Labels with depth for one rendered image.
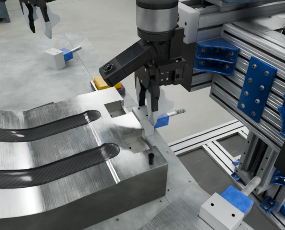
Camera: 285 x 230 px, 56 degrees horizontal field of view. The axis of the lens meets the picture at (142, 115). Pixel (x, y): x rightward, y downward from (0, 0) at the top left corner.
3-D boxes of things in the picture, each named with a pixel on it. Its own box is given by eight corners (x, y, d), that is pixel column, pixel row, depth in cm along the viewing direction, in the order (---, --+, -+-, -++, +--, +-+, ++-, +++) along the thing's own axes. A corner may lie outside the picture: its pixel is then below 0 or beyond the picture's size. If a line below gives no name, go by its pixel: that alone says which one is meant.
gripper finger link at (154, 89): (161, 112, 54) (158, 71, 51) (154, 114, 54) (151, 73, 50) (152, 105, 58) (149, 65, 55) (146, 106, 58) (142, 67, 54)
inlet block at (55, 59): (76, 52, 97) (74, 38, 94) (86, 56, 95) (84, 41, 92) (47, 66, 89) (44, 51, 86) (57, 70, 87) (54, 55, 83)
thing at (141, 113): (178, 113, 69) (181, 96, 66) (189, 124, 66) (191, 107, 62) (132, 125, 65) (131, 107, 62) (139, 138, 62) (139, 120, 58)
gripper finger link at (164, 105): (178, 125, 59) (176, 86, 55) (153, 132, 57) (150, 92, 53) (171, 120, 62) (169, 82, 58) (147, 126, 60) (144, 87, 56)
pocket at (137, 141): (143, 142, 53) (143, 128, 51) (156, 160, 49) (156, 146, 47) (122, 149, 52) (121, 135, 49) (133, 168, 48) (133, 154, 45)
